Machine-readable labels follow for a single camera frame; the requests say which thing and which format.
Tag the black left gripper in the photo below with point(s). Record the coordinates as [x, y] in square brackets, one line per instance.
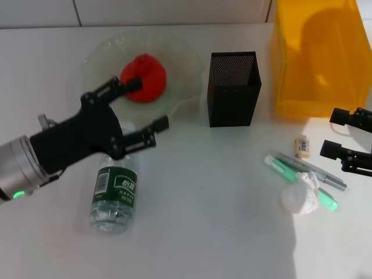
[81, 136]

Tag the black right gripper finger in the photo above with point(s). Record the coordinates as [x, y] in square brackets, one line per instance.
[357, 117]
[354, 160]

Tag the red-orange fruit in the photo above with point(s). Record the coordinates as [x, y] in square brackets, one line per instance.
[151, 75]

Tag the beige eraser with barcode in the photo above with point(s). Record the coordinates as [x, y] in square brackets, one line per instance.
[302, 146]

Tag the white paper ball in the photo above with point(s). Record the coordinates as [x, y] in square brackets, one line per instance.
[299, 197]

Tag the mint green pen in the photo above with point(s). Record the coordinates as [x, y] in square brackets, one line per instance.
[276, 165]

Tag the green label water bottle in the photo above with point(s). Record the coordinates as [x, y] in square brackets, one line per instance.
[116, 203]

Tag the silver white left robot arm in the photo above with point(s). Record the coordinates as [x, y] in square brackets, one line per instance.
[17, 168]

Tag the grey glitter pen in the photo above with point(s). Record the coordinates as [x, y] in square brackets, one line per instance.
[334, 181]

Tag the clear glass fruit plate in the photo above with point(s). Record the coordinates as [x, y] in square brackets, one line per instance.
[180, 58]

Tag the black mesh pen holder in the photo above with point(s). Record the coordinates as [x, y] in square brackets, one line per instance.
[232, 104]

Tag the yellow plastic bin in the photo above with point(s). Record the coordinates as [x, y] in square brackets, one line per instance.
[319, 72]

